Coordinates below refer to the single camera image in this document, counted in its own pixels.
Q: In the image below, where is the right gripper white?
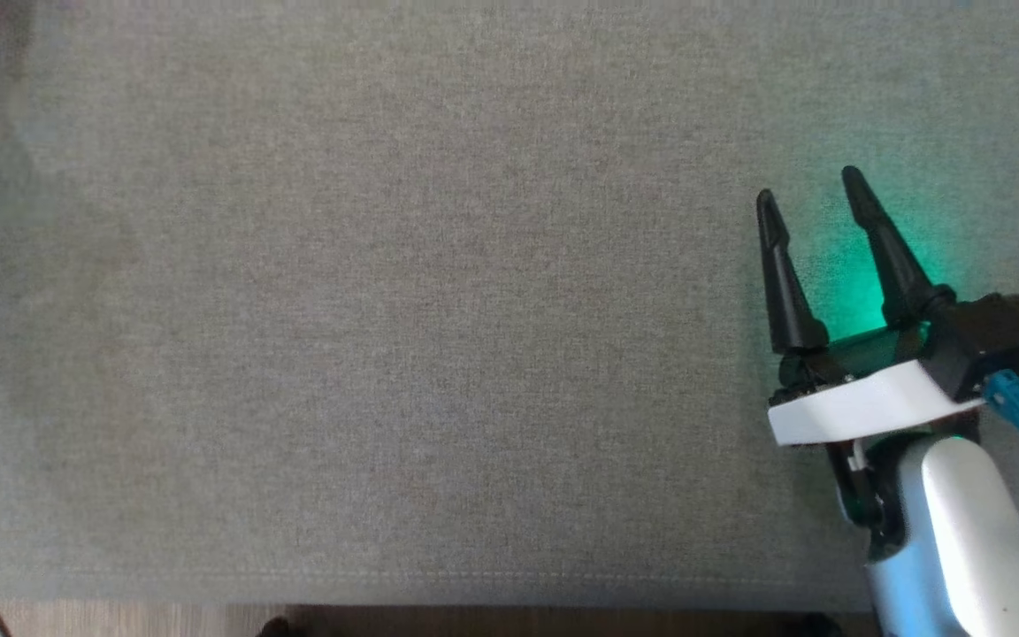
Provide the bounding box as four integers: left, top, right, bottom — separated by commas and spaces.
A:
755, 165, 985, 564

